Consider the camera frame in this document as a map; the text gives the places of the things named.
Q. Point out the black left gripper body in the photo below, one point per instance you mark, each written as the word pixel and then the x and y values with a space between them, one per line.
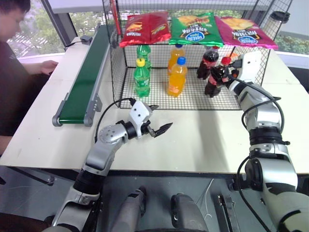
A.
pixel 146 128

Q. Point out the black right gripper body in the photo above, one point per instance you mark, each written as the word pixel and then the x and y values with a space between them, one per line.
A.
pixel 234 70

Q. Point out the cola bottle with red cap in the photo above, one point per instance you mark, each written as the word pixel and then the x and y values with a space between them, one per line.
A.
pixel 213 87
pixel 205 65

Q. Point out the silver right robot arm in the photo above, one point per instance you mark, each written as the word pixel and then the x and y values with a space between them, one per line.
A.
pixel 270 116

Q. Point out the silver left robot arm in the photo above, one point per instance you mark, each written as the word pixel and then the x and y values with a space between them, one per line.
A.
pixel 106 137

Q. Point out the green conveyor belt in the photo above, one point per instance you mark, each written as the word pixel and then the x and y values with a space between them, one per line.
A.
pixel 84 79

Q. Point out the person's bare hand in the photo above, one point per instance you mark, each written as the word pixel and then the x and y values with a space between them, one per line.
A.
pixel 47 67

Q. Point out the green soda bottle yellow cap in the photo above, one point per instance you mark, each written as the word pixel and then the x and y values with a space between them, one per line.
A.
pixel 142 79

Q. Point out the orange soda bottle blue cap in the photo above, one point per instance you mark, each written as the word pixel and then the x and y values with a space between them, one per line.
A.
pixel 174 54
pixel 177 79

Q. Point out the magenta chips bag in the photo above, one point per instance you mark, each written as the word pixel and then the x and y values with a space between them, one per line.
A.
pixel 243 32

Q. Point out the green chips bag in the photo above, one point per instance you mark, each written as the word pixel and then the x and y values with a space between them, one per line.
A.
pixel 195 29

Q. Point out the clear cup with black lid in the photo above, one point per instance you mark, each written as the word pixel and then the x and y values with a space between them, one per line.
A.
pixel 277 21

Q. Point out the red chips bag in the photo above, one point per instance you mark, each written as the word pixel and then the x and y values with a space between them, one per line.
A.
pixel 144 29

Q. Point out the black power adapter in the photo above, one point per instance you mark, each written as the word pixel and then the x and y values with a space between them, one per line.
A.
pixel 86 39

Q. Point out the red hanging strip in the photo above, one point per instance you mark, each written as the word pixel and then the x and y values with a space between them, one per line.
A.
pixel 115 17

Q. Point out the grey table support strut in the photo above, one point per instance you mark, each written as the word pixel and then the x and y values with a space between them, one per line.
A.
pixel 36 176

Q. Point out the person in dark shirt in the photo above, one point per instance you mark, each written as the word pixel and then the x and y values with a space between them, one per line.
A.
pixel 14 79

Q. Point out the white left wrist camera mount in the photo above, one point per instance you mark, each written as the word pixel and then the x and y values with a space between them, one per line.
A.
pixel 140 111

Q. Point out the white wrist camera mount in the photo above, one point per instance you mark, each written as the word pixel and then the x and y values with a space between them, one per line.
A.
pixel 251 65
pixel 140 111

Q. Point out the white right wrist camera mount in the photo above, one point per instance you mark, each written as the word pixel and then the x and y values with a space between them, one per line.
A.
pixel 251 65

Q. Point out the black metal bracket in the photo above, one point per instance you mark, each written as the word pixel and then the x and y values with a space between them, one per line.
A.
pixel 225 207

